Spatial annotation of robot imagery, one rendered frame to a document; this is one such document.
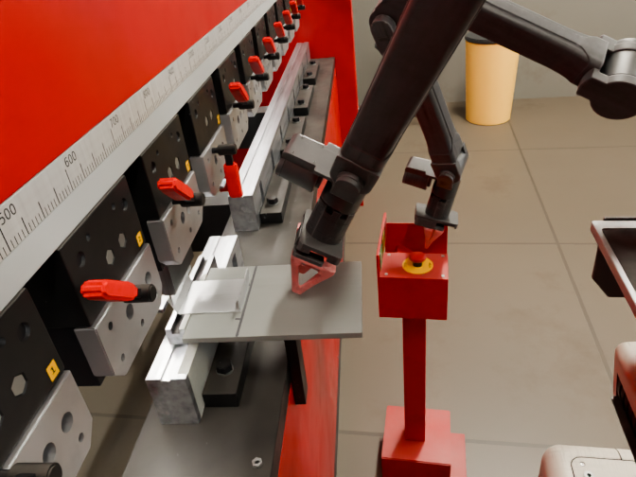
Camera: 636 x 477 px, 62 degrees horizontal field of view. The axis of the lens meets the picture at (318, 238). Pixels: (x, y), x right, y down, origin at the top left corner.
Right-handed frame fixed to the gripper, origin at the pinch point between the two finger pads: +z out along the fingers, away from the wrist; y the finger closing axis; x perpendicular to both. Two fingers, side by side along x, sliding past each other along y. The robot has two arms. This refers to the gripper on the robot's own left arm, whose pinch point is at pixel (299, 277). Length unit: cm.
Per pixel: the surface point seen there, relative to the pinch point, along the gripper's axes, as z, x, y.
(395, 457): 72, 56, -36
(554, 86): -3, 184, -390
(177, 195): -12.9, -19.8, 11.9
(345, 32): 0, 1, -214
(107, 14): -28.8, -32.5, 9.9
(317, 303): 1.1, 3.7, 2.9
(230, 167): -6.4, -16.8, -13.4
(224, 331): 7.6, -7.8, 8.9
